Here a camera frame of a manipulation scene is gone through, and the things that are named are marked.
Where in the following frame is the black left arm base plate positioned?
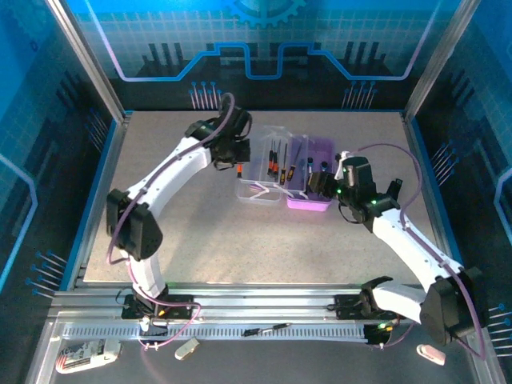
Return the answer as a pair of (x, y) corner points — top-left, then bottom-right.
(121, 293), (196, 321)

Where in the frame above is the aluminium mounting rail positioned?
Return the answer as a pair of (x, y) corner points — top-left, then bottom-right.
(50, 281), (481, 321)

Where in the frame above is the black screwdriver on rail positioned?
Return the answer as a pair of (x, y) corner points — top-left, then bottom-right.
(242, 322), (293, 338)

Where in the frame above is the aluminium frame post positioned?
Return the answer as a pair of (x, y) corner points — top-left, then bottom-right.
(402, 0), (484, 121)
(42, 0), (131, 124)

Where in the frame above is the long black yellow screwdriver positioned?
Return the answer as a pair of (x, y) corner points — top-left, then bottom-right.
(278, 142), (290, 186)

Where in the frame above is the white labelled device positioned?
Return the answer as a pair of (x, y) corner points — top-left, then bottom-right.
(54, 338), (123, 375)

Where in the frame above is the black controller board with LEDs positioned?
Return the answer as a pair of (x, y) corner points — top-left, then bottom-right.
(364, 322), (396, 347)

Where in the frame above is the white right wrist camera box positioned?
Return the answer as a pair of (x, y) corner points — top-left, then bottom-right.
(334, 150), (352, 182)

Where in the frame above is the purple toolbox with clear lid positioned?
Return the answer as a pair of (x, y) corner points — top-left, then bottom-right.
(236, 125), (337, 212)

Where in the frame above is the grey slotted cable duct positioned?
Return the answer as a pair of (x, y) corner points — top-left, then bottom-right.
(62, 322), (371, 344)

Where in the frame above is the white pink plastic clip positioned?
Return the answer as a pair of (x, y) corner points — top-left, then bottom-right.
(415, 343), (447, 366)

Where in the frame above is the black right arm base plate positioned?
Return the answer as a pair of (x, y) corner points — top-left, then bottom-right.
(334, 294), (408, 321)

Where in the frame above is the aluminium table side rail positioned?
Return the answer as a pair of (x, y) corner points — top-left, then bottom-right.
(67, 111), (134, 291)
(401, 111), (468, 291)

